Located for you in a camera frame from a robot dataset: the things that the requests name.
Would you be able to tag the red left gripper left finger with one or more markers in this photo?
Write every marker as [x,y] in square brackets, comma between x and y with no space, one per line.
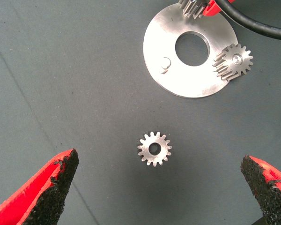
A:
[37,199]

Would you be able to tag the white plastic gear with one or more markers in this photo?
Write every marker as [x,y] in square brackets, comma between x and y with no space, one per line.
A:
[161,150]

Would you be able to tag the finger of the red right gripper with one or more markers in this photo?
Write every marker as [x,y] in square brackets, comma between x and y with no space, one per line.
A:
[212,8]

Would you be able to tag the dark grey table cloth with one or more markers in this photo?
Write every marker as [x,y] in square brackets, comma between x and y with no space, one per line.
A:
[84,70]

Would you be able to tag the small steel spur gear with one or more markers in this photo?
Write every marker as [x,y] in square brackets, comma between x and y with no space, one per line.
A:
[192,8]
[242,66]

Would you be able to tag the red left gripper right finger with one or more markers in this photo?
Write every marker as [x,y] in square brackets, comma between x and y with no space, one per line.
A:
[271,194]

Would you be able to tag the round metal carrier plate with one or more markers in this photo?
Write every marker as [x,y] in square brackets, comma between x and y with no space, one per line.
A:
[164,42]

